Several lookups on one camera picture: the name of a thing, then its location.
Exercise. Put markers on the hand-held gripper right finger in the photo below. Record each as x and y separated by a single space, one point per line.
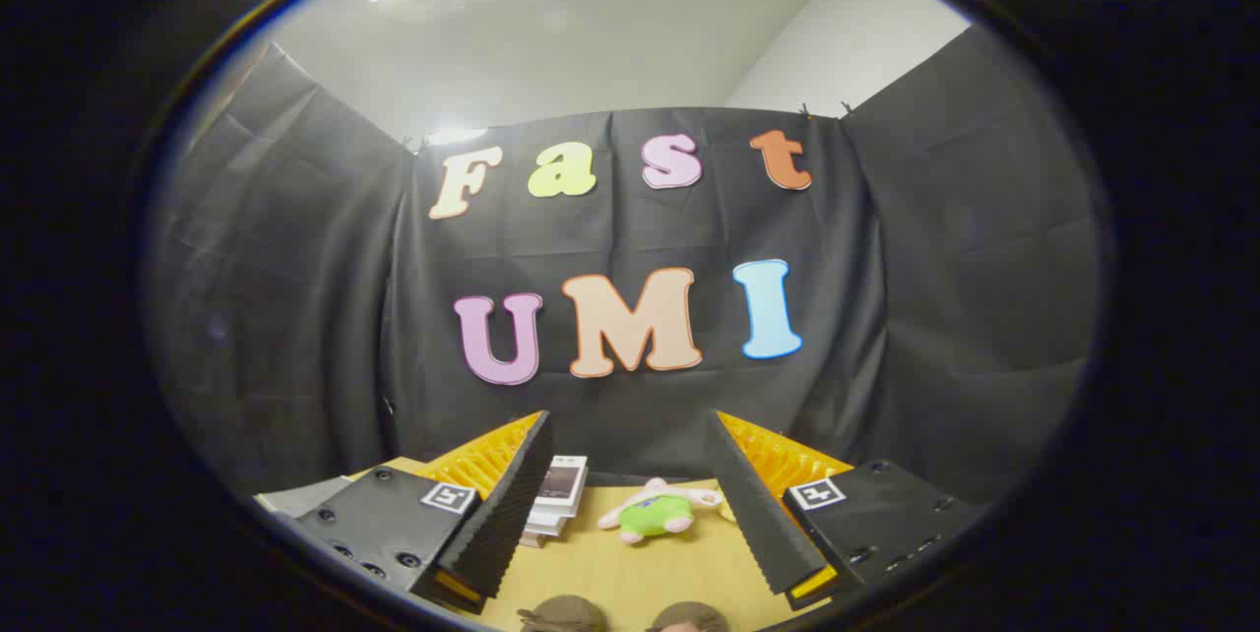
760 519

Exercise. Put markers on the white portrait cover book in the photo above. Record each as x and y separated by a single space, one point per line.
561 479

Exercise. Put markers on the brown fuzzy slipper shoe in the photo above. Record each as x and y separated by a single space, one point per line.
689 618
563 615

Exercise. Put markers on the pinkish brown book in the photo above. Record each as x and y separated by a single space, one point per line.
532 539

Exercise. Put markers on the beige fabric storage box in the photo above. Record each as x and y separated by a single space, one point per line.
300 497

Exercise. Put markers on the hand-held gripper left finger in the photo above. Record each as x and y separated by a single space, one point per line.
497 524

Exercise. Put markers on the plain white book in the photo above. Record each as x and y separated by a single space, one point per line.
546 527
553 514

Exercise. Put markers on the green and pink plush toy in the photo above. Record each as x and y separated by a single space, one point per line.
655 514

